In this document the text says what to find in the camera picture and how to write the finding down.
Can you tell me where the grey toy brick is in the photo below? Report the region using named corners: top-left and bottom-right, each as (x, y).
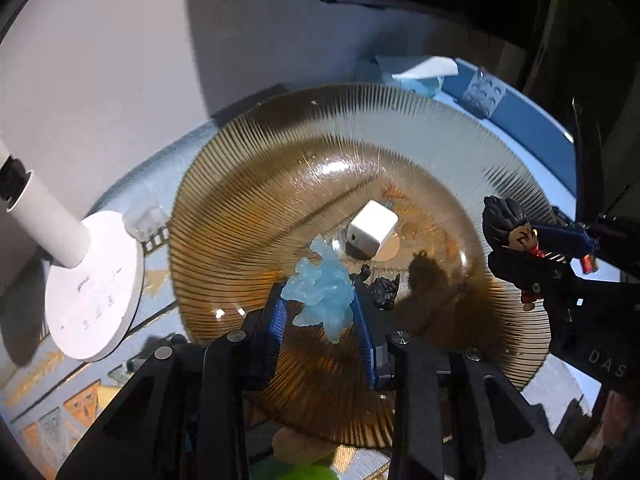
top-left (461, 69), bottom-right (507, 119)

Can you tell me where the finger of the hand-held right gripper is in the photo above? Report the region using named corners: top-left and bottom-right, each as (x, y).
top-left (531, 207), bottom-right (640, 275)
top-left (487, 250), bottom-right (588, 306)

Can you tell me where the light blue translucent figurine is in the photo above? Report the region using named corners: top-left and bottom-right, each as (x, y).
top-left (280, 234), bottom-right (356, 345)

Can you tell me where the crumpled white blue tissue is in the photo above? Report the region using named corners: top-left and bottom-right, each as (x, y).
top-left (356, 55), bottom-right (459, 99)

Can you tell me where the black-haired toy figure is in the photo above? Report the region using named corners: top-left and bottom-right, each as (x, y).
top-left (482, 195), bottom-right (547, 313)

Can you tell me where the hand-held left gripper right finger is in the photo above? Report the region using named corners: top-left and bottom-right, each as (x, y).
top-left (350, 292), bottom-right (581, 480)

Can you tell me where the patterned light blue tablecloth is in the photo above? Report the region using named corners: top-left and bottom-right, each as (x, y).
top-left (0, 125), bottom-right (603, 480)

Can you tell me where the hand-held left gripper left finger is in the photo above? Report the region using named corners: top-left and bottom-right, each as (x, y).
top-left (57, 285), bottom-right (289, 480)

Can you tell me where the white charger cube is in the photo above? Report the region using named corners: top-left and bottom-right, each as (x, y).
top-left (346, 200), bottom-right (399, 261)

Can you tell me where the small black figurine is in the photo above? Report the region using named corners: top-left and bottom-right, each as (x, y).
top-left (357, 264), bottom-right (401, 311)

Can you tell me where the white desk lamp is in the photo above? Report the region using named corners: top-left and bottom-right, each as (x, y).
top-left (0, 140), bottom-right (146, 362)

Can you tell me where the amber ribbed glass plate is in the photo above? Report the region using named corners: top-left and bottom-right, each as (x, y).
top-left (167, 82), bottom-right (556, 448)

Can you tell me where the green object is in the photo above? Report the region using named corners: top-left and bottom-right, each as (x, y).
top-left (250, 460), bottom-right (337, 480)

